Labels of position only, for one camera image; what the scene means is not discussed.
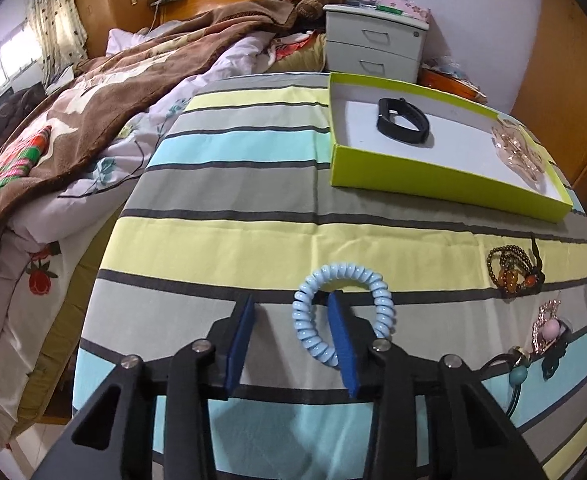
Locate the plaid folded cloth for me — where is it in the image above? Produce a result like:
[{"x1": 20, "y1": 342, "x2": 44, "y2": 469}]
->
[{"x1": 0, "y1": 127, "x2": 53, "y2": 203}]

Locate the brown fleece blanket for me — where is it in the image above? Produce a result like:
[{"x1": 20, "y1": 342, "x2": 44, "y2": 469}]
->
[{"x1": 0, "y1": 0, "x2": 304, "y2": 331}]

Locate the brown bead bracelet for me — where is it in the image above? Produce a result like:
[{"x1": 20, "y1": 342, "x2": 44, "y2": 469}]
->
[{"x1": 486, "y1": 234, "x2": 549, "y2": 301}]

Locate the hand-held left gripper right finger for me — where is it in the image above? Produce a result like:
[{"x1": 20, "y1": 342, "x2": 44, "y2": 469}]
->
[{"x1": 327, "y1": 290, "x2": 549, "y2": 480}]

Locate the wide wooden wardrobe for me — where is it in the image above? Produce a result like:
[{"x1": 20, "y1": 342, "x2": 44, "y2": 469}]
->
[{"x1": 511, "y1": 0, "x2": 587, "y2": 231}]

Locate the patterned curtain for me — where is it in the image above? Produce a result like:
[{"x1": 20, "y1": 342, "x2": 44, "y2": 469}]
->
[{"x1": 23, "y1": 0, "x2": 89, "y2": 86}]

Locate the large gold hair clip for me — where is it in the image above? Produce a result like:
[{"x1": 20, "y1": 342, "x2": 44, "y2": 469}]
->
[{"x1": 491, "y1": 119, "x2": 549, "y2": 186}]

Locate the narrow wooden wardrobe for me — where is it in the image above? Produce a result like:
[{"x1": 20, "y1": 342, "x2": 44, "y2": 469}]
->
[{"x1": 68, "y1": 0, "x2": 166, "y2": 58}]

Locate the pink ball black hair tie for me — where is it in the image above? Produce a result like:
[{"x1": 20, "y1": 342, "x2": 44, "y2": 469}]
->
[{"x1": 536, "y1": 320, "x2": 571, "y2": 381}]

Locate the olive pillow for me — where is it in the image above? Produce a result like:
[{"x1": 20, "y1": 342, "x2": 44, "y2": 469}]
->
[{"x1": 266, "y1": 30, "x2": 329, "y2": 73}]

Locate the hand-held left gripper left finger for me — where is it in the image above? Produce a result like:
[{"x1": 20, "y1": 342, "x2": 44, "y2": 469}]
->
[{"x1": 30, "y1": 294, "x2": 256, "y2": 480}]

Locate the orange plastic basin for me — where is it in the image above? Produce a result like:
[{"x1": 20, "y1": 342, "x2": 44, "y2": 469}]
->
[{"x1": 418, "y1": 67, "x2": 484, "y2": 106}]

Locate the pink floral box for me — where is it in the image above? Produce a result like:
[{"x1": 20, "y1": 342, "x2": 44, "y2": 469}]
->
[{"x1": 348, "y1": 0, "x2": 431, "y2": 21}]

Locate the black hair tie teal bead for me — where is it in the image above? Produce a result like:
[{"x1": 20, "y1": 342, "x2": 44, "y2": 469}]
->
[{"x1": 481, "y1": 346, "x2": 531, "y2": 418}]

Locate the grey drawer nightstand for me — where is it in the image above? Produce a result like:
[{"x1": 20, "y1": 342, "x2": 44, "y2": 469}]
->
[{"x1": 323, "y1": 4, "x2": 431, "y2": 83}]

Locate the light blue coil hair tie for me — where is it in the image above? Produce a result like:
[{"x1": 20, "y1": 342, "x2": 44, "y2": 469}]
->
[{"x1": 292, "y1": 260, "x2": 397, "y2": 368}]

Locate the white floral quilt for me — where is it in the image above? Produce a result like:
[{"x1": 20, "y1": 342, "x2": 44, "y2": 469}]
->
[{"x1": 0, "y1": 27, "x2": 274, "y2": 448}]

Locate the dark jacket on chair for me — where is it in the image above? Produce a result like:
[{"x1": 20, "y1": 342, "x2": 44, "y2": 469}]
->
[{"x1": 0, "y1": 82, "x2": 46, "y2": 156}]

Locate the small rhinestone hair clip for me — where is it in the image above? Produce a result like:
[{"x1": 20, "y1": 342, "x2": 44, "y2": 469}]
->
[{"x1": 531, "y1": 300, "x2": 564, "y2": 361}]

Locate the olive bed sheet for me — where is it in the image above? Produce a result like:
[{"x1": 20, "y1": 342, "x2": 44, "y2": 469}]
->
[{"x1": 23, "y1": 230, "x2": 116, "y2": 413}]

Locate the black wristband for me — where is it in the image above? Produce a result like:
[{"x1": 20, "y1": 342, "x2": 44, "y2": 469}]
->
[{"x1": 376, "y1": 97, "x2": 433, "y2": 145}]

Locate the green shallow cardboard box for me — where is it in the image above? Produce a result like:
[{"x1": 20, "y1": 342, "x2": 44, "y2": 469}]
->
[{"x1": 327, "y1": 72, "x2": 574, "y2": 223}]

